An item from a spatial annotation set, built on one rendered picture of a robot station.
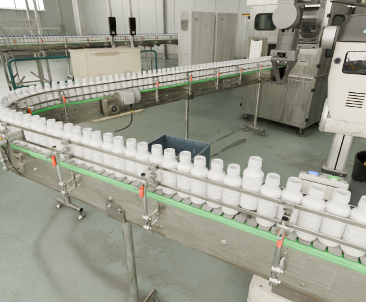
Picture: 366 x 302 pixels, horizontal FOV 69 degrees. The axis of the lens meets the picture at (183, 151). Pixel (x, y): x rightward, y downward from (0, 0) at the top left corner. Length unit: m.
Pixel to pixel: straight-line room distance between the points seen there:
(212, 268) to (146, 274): 0.46
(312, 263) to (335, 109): 0.68
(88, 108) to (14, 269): 1.30
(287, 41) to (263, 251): 0.62
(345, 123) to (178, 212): 0.80
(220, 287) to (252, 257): 1.06
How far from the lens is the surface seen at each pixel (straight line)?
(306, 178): 0.94
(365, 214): 0.81
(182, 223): 0.97
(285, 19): 0.76
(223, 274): 2.04
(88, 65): 4.84
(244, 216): 0.90
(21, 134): 1.53
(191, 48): 6.79
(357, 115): 1.31
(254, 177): 0.80
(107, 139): 1.08
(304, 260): 0.88
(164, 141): 1.65
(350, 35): 1.34
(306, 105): 4.45
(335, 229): 0.83
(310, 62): 4.37
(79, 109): 2.37
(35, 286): 2.19
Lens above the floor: 1.55
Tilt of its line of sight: 25 degrees down
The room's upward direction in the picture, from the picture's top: straight up
